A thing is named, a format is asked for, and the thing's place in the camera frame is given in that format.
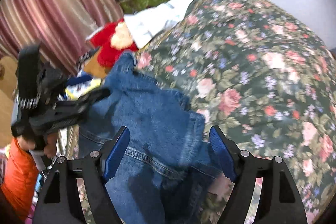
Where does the floral bedspread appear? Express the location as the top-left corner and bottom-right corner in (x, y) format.
(56, 0), (336, 224)

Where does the orange sleeve forearm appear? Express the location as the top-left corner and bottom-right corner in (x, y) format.
(1, 138), (39, 223)

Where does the striped red gold curtain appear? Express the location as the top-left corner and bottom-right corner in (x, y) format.
(1, 0), (123, 74)

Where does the red plush toy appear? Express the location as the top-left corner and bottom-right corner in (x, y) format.
(86, 19), (138, 68)

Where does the brown cardboard box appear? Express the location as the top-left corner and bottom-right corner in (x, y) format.
(83, 50), (111, 79)

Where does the white light blue shirt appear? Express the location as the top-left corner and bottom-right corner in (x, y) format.
(123, 0), (194, 49)

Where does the person's hand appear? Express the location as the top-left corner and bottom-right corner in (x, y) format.
(17, 132), (58, 159)

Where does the green floral storage box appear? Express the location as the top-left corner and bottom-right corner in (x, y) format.
(119, 0), (168, 14)

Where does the blue denim jacket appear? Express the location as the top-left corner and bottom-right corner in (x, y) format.
(79, 52), (221, 223)

